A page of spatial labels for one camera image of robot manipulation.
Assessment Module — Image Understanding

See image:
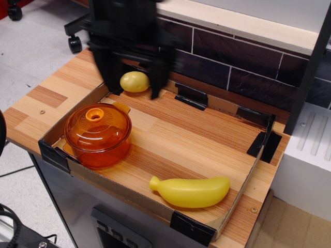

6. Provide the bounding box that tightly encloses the white toy sink unit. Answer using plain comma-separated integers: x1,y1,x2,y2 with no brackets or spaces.
271,103,330,221

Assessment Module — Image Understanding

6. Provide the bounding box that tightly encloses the toy oven control panel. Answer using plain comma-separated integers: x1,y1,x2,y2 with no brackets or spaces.
91,207,153,247

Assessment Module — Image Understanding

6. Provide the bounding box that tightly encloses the yellow toy banana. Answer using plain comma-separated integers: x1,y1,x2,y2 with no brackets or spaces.
149,176,230,208

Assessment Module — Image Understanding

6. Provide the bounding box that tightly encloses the orange transparent pot lid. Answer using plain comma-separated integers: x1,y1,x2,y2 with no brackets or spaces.
64,102,132,157

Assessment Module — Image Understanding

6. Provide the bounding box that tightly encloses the orange transparent plastic pot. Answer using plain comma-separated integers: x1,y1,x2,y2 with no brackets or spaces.
62,101,133,169

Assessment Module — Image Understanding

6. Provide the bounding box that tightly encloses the black office chair base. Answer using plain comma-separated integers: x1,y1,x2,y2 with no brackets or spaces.
64,13,91,54

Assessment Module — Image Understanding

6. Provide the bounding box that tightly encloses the cardboard fence with black tape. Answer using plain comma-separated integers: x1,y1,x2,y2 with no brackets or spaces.
38,61,283,247

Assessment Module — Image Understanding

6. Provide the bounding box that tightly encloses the yellow toy potato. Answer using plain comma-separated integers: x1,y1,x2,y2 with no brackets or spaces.
120,71,149,93

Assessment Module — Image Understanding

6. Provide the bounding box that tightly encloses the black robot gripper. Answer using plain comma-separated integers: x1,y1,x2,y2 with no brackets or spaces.
83,1,180,99

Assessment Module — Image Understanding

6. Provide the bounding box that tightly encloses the black vertical post right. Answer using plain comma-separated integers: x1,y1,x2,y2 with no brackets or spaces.
283,5,330,135

